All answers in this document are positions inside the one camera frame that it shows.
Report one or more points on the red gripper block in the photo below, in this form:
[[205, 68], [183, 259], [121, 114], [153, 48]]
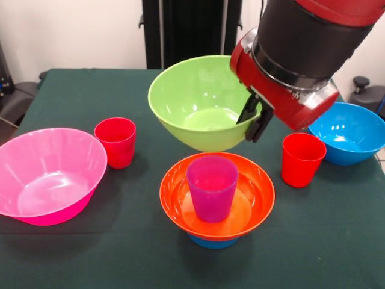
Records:
[[270, 87]]

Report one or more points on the green bowl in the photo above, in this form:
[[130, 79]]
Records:
[[186, 99]]

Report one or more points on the orange bowl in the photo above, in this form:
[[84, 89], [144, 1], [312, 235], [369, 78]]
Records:
[[255, 195]]

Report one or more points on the purple cup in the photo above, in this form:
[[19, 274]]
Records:
[[210, 195]]

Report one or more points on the medium blue bowl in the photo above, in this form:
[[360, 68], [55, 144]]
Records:
[[213, 243]]

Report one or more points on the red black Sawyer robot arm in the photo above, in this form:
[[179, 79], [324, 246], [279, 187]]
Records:
[[309, 36]]

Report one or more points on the black equipment tower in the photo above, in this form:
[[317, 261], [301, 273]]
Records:
[[4, 75]]

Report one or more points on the red cup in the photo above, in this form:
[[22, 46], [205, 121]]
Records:
[[115, 147], [300, 168]]

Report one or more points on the large blue bowl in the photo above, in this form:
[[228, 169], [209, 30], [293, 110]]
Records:
[[346, 141]]

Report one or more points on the dark green tablecloth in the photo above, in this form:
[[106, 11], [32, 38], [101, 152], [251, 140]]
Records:
[[90, 256]]

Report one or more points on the large pink bowl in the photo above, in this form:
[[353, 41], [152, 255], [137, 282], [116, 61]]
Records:
[[45, 180]]

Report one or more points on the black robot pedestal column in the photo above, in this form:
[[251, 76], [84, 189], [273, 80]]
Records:
[[186, 30]]

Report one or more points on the black pedestal foot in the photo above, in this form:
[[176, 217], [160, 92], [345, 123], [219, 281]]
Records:
[[18, 99], [370, 96]]

